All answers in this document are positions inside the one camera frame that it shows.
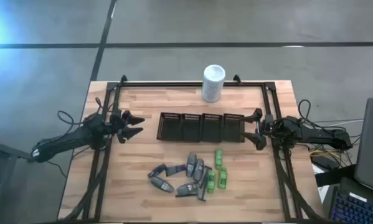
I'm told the black keyboard with blue keys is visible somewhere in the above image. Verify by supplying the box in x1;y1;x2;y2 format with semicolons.
329;177;373;224

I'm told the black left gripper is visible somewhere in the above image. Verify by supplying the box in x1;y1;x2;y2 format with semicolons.
105;108;146;144

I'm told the white cylindrical wipes canister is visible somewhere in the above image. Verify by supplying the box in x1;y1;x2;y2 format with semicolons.
201;64;227;103

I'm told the grey closed laptop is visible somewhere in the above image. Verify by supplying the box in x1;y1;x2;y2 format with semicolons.
353;97;373;195

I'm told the grey travel toothpaste tube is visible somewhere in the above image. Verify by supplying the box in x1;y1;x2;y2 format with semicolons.
166;164;187;177
186;153;198;177
149;176;175;194
192;158;205;183
175;182;200;197

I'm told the black slotted plastic basket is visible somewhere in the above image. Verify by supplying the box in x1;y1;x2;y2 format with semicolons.
180;113;203;142
222;113;245;143
156;112;183;141
201;113;224;143

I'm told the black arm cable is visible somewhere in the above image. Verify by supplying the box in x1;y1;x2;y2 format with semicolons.
297;99;312;122
57;110;81;127

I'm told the black metal rig frame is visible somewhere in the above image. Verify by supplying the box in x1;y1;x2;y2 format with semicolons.
63;74;327;223

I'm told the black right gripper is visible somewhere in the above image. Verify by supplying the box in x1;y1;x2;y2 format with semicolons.
239;108;276;151

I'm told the black power box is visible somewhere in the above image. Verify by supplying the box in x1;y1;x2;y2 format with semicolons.
310;155;341;170

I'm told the white cable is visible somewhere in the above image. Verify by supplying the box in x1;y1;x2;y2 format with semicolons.
310;118;364;128

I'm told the dark grey stand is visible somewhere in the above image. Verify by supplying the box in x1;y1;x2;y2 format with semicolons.
0;136;31;162

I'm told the yellow cable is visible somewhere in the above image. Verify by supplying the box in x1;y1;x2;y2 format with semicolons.
309;149;342;159

